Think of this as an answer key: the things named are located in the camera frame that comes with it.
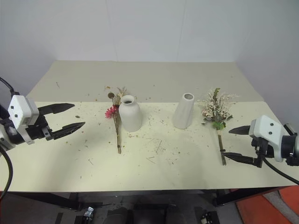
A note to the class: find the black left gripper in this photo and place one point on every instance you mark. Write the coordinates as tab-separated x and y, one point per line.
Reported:
38	129

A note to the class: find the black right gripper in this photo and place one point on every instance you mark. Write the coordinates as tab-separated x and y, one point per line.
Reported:
262	150

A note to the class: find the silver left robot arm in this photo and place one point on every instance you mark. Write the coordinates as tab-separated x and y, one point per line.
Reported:
9	135

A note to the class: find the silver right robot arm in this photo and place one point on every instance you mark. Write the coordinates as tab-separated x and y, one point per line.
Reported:
292	144

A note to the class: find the white tapered ceramic vase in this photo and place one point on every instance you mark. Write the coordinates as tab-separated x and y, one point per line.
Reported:
183	114

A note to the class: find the white bottle-shaped ceramic vase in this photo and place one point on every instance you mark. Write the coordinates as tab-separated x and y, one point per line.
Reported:
130	115

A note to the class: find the dried white green flower bouquet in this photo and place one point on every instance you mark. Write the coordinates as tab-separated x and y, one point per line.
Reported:
216	109

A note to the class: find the dried pink flower bouquet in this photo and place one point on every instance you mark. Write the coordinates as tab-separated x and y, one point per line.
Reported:
116	120

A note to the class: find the orange floor mat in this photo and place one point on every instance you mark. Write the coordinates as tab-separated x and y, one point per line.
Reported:
259	210

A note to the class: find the metal caster wheel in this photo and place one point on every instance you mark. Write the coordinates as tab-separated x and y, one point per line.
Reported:
209	217
89	212

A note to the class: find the large cream table cover sheet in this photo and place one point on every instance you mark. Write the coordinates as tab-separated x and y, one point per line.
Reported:
140	168

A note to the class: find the dark rounded shape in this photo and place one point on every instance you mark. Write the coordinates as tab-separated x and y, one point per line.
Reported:
118	215

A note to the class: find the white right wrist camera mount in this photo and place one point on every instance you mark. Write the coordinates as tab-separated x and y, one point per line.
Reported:
268	129

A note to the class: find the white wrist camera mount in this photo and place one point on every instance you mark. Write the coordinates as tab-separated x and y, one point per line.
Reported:
19	109
268	129

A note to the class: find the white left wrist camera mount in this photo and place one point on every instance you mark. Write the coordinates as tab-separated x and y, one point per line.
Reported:
19	109

